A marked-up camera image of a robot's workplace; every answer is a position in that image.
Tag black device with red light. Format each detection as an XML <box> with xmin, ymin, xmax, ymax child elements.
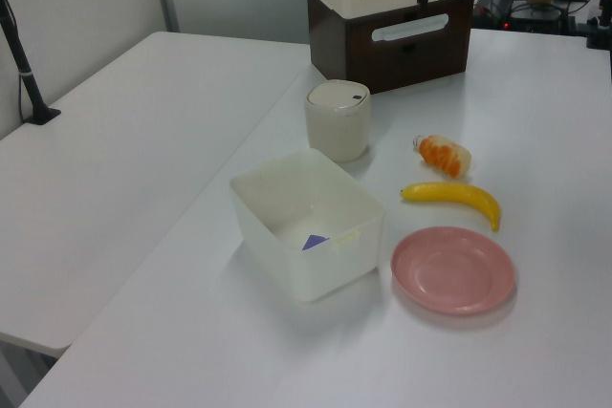
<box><xmin>471</xmin><ymin>0</ymin><xmax>571</xmax><ymax>34</ymax></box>

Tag beige small trash can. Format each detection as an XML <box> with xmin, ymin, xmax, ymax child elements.
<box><xmin>304</xmin><ymin>78</ymin><xmax>374</xmax><ymax>163</ymax></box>

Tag black camera stand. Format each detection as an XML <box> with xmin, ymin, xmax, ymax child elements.
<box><xmin>0</xmin><ymin>0</ymin><xmax>63</xmax><ymax>126</ymax></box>

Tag white plastic storage bin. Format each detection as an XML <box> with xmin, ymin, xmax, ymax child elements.
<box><xmin>229</xmin><ymin>148</ymin><xmax>386</xmax><ymax>305</ymax></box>

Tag pink round plate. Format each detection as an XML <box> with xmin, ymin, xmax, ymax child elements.
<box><xmin>390</xmin><ymin>225</ymin><xmax>518</xmax><ymax>317</ymax></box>

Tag black clamp mount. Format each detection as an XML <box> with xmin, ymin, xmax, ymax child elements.
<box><xmin>575</xmin><ymin>0</ymin><xmax>612</xmax><ymax>52</ymax></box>

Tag orange white toy shrimp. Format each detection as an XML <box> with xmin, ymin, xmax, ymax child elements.
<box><xmin>419</xmin><ymin>134</ymin><xmax>473</xmax><ymax>180</ymax></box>

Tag dark brown wooden box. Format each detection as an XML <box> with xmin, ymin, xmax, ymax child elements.
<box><xmin>306</xmin><ymin>0</ymin><xmax>475</xmax><ymax>96</ymax></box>

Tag yellow banana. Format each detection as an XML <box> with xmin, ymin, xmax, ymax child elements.
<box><xmin>400</xmin><ymin>181</ymin><xmax>502</xmax><ymax>233</ymax></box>

